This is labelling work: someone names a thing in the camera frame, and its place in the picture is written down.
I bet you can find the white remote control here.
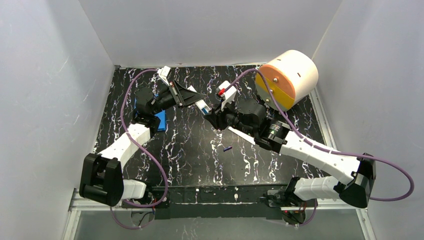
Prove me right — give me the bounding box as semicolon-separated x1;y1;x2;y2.
184;85;211;115

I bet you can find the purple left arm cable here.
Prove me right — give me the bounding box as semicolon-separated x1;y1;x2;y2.
109;68;169;231

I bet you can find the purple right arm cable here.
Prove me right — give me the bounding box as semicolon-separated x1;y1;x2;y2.
223;67;416;228

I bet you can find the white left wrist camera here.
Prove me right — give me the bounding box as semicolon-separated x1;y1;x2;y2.
157;66;173;87

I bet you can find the blue flat box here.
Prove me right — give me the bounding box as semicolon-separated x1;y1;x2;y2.
132;91;166;136

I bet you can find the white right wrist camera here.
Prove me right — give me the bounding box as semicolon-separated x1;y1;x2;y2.
216;80;237;112

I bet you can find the white round drawer cabinet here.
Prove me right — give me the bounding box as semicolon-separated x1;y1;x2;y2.
258;49;319;112

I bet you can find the white remote battery cover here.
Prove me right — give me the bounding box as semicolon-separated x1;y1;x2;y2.
228;126;256;145

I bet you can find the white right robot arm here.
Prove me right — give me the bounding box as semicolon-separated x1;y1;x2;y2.
201;98;376;209

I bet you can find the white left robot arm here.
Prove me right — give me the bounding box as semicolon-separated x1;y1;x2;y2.
79;81;206;207

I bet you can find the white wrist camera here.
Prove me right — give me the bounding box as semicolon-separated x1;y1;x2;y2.
157;66;173;87
216;80;237;112

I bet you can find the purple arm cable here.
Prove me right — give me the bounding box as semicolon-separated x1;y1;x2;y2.
223;67;416;228
109;68;169;231

